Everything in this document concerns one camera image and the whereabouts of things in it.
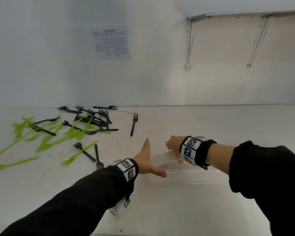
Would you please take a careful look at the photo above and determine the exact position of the person's right hand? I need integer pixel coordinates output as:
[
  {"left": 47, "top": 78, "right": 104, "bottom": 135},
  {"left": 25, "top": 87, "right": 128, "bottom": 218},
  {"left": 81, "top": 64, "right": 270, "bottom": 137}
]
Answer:
[{"left": 165, "top": 135, "right": 187, "bottom": 165}]

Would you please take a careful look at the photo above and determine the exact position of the person's left hand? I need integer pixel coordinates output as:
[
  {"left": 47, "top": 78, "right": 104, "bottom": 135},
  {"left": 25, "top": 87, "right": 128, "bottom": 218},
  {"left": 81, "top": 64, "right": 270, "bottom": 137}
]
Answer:
[{"left": 132, "top": 138, "right": 167, "bottom": 178}]

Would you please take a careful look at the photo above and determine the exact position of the clear plastic container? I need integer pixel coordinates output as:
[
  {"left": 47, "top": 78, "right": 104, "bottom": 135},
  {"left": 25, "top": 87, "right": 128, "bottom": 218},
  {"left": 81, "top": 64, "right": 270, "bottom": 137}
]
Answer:
[{"left": 146, "top": 145, "right": 226, "bottom": 186}]

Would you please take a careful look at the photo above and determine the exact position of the pile of black plastic forks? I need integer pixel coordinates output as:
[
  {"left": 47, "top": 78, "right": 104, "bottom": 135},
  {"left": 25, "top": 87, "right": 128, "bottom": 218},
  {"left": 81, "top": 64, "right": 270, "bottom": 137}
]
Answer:
[{"left": 28, "top": 105, "right": 139, "bottom": 170}]

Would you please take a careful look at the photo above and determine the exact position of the pile of plastic cutlery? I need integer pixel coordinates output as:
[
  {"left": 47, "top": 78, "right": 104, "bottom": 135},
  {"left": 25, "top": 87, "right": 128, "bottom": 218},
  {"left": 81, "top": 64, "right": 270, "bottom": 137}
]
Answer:
[{"left": 0, "top": 114, "right": 112, "bottom": 174}]

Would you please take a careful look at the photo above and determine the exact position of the person's left forearm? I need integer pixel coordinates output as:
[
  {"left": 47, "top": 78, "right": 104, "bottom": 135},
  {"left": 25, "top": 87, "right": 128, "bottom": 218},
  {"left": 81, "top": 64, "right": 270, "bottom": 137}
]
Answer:
[{"left": 0, "top": 167, "right": 136, "bottom": 236}]

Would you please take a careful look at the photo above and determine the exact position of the black marker right wrist band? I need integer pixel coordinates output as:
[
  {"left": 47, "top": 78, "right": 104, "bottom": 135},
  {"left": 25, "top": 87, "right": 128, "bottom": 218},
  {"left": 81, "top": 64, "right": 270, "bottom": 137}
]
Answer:
[{"left": 179, "top": 136, "right": 217, "bottom": 170}]

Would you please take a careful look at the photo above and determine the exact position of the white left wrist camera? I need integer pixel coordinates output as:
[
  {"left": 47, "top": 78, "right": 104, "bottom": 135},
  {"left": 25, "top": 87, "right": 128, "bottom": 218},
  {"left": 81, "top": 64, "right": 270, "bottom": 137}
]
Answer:
[{"left": 109, "top": 198, "right": 131, "bottom": 218}]

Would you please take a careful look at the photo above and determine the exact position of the metal wall bracket frame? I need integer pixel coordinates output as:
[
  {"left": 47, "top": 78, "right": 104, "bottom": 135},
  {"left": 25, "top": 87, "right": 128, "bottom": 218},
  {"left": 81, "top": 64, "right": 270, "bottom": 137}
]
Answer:
[{"left": 184, "top": 10, "right": 295, "bottom": 70}]

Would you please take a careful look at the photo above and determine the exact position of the printed paper wall notice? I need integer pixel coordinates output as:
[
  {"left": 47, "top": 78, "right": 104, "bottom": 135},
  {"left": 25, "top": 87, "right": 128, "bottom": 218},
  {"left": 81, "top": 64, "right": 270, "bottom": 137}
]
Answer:
[{"left": 92, "top": 27, "right": 131, "bottom": 60}]

